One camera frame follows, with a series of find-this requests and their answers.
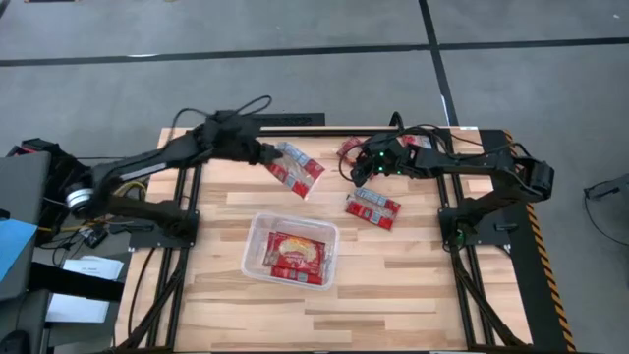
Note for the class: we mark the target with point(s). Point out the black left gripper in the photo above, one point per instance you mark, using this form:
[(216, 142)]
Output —
[(241, 145)]

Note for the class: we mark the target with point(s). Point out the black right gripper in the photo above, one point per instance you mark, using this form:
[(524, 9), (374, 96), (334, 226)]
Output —
[(388, 162)]

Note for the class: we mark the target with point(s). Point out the red popcorn bag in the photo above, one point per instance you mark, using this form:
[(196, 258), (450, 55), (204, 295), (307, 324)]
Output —
[(371, 209), (420, 141), (295, 251), (297, 276), (297, 172), (350, 146)]

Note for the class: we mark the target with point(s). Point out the clear plastic storage bin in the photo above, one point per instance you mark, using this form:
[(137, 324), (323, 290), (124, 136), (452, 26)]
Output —
[(255, 236)]

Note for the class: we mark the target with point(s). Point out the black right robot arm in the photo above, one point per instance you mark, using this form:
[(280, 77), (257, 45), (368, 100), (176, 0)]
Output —
[(472, 164)]

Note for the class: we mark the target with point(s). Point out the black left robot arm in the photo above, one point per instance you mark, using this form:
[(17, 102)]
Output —
[(147, 164)]

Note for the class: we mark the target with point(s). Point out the black perforated strip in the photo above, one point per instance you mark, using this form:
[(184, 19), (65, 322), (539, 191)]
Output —
[(295, 119)]

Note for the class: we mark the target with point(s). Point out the small black device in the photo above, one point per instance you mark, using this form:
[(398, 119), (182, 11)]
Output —
[(94, 237)]

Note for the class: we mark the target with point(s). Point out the black panel with hazard stripes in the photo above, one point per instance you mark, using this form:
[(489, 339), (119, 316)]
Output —
[(528, 275)]

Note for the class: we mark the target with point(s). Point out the white paper sheet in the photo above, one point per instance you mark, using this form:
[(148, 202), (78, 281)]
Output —
[(74, 307), (93, 268)]

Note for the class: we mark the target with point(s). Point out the black box with red trim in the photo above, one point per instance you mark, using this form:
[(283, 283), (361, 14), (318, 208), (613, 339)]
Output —
[(34, 146)]

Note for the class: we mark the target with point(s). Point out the black shelf bar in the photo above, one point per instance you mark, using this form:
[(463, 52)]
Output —
[(74, 287)]

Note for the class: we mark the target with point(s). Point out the grey box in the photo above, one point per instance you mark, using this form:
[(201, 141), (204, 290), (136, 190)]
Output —
[(22, 187)]

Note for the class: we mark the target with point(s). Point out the grey floor stand foot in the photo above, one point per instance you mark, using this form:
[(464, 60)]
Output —
[(611, 187)]

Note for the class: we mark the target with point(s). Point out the blue sheet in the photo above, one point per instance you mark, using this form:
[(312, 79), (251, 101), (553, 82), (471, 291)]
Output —
[(12, 243)]

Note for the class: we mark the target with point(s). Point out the black aluminium table frame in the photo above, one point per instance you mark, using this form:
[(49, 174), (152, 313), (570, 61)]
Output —
[(344, 132)]

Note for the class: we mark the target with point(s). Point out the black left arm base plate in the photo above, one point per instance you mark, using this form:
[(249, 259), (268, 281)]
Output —
[(147, 238)]

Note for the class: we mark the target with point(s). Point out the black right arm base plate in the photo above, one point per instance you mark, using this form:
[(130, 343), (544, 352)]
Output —
[(496, 236)]

